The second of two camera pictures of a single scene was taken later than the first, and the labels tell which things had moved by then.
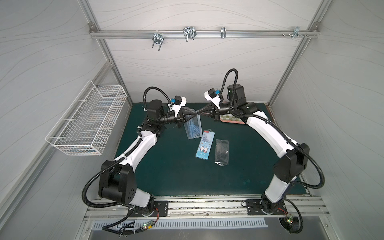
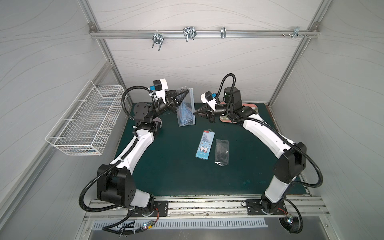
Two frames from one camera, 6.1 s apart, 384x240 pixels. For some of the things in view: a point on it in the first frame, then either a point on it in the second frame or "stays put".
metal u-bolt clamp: [189, 32] stays put
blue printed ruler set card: [205, 145] stays put
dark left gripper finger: [189, 111] -> [176, 93]
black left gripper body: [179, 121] -> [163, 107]
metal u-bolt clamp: [223, 32] stays put
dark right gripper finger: [206, 110] stays put
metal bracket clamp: [295, 32] stays put
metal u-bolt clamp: [158, 38] stays put
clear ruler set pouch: [193, 127] -> [186, 115]
